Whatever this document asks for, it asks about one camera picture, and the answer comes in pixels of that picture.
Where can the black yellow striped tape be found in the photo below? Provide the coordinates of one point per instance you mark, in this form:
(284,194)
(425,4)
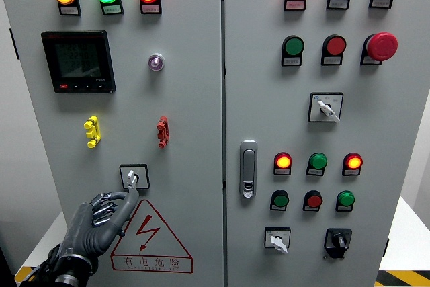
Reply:
(20,275)
(403,279)

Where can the red warning triangle sign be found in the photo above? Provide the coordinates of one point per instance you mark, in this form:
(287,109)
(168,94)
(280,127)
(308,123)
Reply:
(151,263)

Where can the pale grey cabinet door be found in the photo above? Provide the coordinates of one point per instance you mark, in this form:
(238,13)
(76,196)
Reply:
(188,115)

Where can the black display meter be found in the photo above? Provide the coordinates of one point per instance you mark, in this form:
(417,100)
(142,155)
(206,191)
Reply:
(78,61)

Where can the silver door lock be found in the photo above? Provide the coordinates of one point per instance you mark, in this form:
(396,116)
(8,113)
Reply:
(248,169)

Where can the white round lamp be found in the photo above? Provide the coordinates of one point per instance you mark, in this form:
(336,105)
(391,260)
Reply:
(156,62)

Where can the small label plate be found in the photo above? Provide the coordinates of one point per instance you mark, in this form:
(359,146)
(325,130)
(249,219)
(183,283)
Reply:
(369,61)
(310,209)
(112,9)
(343,209)
(291,61)
(351,172)
(70,10)
(295,4)
(331,60)
(281,171)
(314,172)
(337,4)
(380,3)
(277,208)
(150,9)

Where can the small green push button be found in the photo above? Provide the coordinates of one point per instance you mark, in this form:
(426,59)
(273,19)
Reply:
(346,198)
(281,199)

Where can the black door hinge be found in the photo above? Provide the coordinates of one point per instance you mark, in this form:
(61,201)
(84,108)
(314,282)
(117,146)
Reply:
(386,247)
(13,43)

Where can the small red lamp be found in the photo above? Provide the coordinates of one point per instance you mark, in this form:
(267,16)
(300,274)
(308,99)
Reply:
(353,161)
(283,161)

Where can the pale grey door with lock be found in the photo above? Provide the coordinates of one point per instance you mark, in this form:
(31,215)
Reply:
(268,105)

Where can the small red push button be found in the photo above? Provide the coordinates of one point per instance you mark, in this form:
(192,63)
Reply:
(314,200)

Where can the small green lamp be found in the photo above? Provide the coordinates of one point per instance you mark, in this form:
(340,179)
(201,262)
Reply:
(317,161)

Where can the large red stop button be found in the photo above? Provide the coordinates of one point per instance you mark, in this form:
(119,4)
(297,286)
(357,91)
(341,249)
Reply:
(382,46)

